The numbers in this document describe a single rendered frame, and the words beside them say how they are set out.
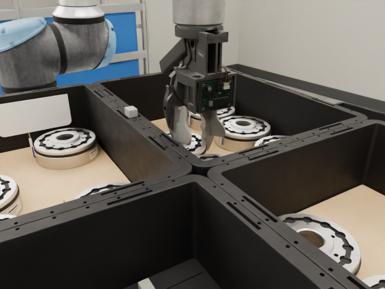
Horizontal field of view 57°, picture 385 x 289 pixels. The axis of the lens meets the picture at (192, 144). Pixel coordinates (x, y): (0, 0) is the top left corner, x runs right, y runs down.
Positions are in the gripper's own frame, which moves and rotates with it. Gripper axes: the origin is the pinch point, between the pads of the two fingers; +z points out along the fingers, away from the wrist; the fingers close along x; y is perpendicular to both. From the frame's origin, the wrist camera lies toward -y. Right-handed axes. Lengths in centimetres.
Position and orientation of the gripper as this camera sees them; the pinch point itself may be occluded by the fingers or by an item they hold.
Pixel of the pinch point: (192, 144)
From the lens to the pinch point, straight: 62.0
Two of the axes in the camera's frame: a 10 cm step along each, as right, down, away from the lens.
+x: 8.8, -2.1, 4.3
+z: 0.0, 9.0, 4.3
